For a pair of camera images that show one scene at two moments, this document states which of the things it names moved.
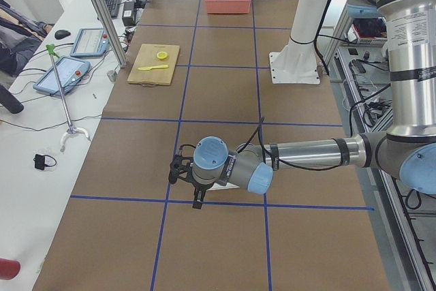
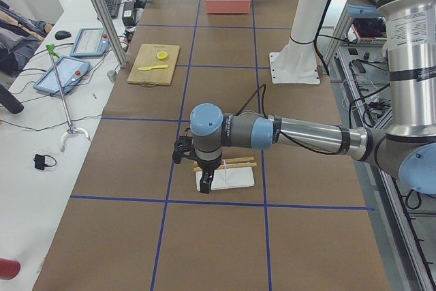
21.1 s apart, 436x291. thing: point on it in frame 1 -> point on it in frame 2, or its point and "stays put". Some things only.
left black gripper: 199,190 -> 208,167
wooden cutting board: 154,64 stays put
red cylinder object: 9,268 stays put
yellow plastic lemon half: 162,55 stays put
